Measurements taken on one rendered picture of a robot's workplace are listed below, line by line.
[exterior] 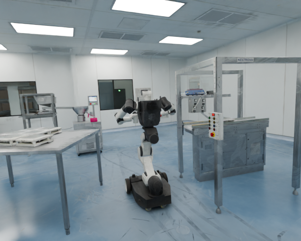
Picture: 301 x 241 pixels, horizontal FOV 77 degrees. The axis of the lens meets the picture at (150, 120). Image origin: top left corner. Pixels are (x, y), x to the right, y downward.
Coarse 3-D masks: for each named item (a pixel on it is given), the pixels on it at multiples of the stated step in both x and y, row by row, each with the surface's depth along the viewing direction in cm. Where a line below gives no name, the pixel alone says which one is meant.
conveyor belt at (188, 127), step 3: (234, 120) 308; (237, 120) 307; (264, 120) 295; (204, 123) 295; (207, 123) 293; (234, 123) 281; (237, 123) 282; (186, 126) 280; (189, 126) 276; (207, 126) 269; (189, 129) 269
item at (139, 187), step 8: (136, 176) 261; (152, 176) 224; (136, 184) 248; (144, 184) 246; (152, 184) 212; (160, 184) 213; (168, 184) 243; (136, 192) 226; (144, 192) 225; (152, 192) 214; (160, 192) 214; (168, 192) 223; (136, 200) 228; (144, 200) 212; (152, 200) 211; (160, 200) 214; (168, 200) 217
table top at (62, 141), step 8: (56, 136) 238; (64, 136) 235; (72, 136) 232; (80, 136) 230; (88, 136) 237; (48, 144) 195; (56, 144) 194; (64, 144) 192; (72, 144) 195; (0, 152) 176; (8, 152) 175; (16, 152) 175; (24, 152) 174; (32, 152) 174; (40, 152) 173; (48, 152) 173; (56, 152) 172
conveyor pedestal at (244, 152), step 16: (208, 144) 277; (224, 144) 284; (240, 144) 292; (256, 144) 300; (208, 160) 280; (224, 160) 288; (240, 160) 296; (256, 160) 304; (208, 176) 284; (224, 176) 292
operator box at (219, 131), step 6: (210, 114) 192; (216, 114) 181; (222, 114) 180; (216, 120) 182; (222, 120) 180; (210, 126) 193; (222, 126) 181; (210, 132) 194; (216, 132) 184; (222, 132) 182; (216, 138) 185; (222, 138) 183
